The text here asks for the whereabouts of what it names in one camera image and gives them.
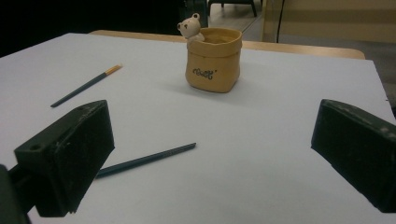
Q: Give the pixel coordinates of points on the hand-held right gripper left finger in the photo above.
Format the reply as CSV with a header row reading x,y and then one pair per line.
x,y
68,161

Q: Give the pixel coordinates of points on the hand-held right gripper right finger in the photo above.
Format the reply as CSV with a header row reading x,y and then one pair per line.
x,y
358,149

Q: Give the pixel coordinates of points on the yellow ceramic bear pen holder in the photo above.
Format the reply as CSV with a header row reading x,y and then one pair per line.
x,y
214,62

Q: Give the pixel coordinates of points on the white table cover sheet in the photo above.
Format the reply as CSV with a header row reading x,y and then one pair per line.
x,y
249,124

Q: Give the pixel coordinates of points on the wooden table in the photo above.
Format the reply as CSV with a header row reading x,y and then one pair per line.
x,y
295,48

